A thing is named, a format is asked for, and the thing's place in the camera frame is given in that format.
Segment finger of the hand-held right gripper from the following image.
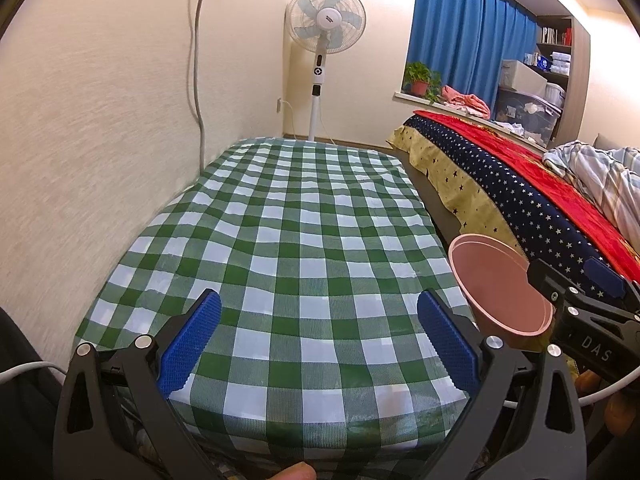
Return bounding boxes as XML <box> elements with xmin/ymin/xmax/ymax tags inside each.
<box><xmin>582</xmin><ymin>256</ymin><xmax>640</xmax><ymax>316</ymax></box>
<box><xmin>526</xmin><ymin>258</ymin><xmax>583</xmax><ymax>311</ymax></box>

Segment person's right hand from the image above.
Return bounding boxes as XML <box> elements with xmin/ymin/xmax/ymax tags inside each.
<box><xmin>574</xmin><ymin>371</ymin><xmax>640</xmax><ymax>438</ymax></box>

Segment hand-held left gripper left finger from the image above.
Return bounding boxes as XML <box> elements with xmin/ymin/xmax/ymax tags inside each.
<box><xmin>52</xmin><ymin>289</ymin><xmax>236</xmax><ymax>480</ymax></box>

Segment pink bin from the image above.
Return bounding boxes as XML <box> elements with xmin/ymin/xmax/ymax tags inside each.
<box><xmin>447</xmin><ymin>233</ymin><xmax>556</xmax><ymax>356</ymax></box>

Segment pink clothes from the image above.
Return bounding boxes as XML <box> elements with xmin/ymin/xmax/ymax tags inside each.
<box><xmin>440</xmin><ymin>85</ymin><xmax>492</xmax><ymax>117</ymax></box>

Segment blue curtain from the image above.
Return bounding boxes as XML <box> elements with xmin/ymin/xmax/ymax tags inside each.
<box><xmin>406</xmin><ymin>0</ymin><xmax>541</xmax><ymax>111</ymax></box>

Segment beige box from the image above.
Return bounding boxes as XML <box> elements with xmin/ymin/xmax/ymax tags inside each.
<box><xmin>500</xmin><ymin>59</ymin><xmax>548</xmax><ymax>93</ymax></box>

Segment navy star blanket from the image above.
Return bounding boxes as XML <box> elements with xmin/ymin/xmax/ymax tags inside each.
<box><xmin>386</xmin><ymin>112</ymin><xmax>640</xmax><ymax>306</ymax></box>

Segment person's left hand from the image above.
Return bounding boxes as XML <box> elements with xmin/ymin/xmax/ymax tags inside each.
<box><xmin>270</xmin><ymin>462</ymin><xmax>318</xmax><ymax>480</ymax></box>

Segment dark cloth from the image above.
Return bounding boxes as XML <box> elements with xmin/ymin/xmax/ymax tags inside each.
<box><xmin>0</xmin><ymin>305</ymin><xmax>66</xmax><ymax>480</ymax></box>

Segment plaid quilt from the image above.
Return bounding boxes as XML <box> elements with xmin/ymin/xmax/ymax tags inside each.
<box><xmin>542</xmin><ymin>141</ymin><xmax>640</xmax><ymax>241</ymax></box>

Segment potted green plant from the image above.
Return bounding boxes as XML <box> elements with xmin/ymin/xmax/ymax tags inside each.
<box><xmin>402</xmin><ymin>61</ymin><xmax>445</xmax><ymax>101</ymax></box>

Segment red blanket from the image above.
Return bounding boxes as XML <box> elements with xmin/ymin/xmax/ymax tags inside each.
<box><xmin>415</xmin><ymin>110</ymin><xmax>640</xmax><ymax>281</ymax></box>

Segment green checked tablecloth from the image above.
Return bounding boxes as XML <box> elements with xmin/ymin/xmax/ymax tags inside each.
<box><xmin>75</xmin><ymin>137</ymin><xmax>476</xmax><ymax>466</ymax></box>

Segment white cable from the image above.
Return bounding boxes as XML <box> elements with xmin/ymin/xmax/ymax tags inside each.
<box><xmin>0</xmin><ymin>361</ymin><xmax>68</xmax><ymax>386</ymax></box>
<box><xmin>502</xmin><ymin>372</ymin><xmax>633</xmax><ymax>407</ymax></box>

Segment grey bed base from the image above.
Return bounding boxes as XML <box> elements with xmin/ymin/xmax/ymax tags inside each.
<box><xmin>395</xmin><ymin>147</ymin><xmax>463</xmax><ymax>243</ymax></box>

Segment white standing fan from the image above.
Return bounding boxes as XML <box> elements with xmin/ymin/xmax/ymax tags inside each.
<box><xmin>285</xmin><ymin>0</ymin><xmax>367</xmax><ymax>143</ymax></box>

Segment wooden bookshelf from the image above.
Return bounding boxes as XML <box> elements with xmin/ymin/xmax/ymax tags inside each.
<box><xmin>535</xmin><ymin>17</ymin><xmax>573</xmax><ymax>91</ymax></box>

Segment grey wall cable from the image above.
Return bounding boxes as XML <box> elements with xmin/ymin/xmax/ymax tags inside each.
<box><xmin>189</xmin><ymin>0</ymin><xmax>211</xmax><ymax>176</ymax></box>

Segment white plastic container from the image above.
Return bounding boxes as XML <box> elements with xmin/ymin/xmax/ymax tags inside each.
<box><xmin>544</xmin><ymin>81</ymin><xmax>567</xmax><ymax>108</ymax></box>

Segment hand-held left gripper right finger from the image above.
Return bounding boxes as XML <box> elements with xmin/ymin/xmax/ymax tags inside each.
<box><xmin>416</xmin><ymin>289</ymin><xmax>587</xmax><ymax>480</ymax></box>

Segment clear storage bin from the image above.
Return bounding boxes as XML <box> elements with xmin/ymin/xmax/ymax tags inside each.
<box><xmin>495</xmin><ymin>87</ymin><xmax>566</xmax><ymax>143</ymax></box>

